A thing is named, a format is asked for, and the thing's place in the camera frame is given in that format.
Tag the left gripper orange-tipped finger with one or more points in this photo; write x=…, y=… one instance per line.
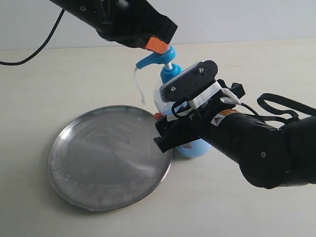
x=162, y=27
x=154, y=44

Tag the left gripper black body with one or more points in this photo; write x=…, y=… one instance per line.
x=110, y=18

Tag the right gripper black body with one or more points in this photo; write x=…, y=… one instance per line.
x=180, y=127

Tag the blue soap pump bottle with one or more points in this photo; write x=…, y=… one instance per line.
x=192, y=149

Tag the blue soap blob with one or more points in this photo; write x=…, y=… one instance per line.
x=137, y=84

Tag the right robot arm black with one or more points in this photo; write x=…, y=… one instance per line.
x=272, y=151

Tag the round metal plate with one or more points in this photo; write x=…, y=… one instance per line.
x=106, y=159

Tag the right wrist camera grey black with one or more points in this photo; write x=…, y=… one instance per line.
x=189, y=83

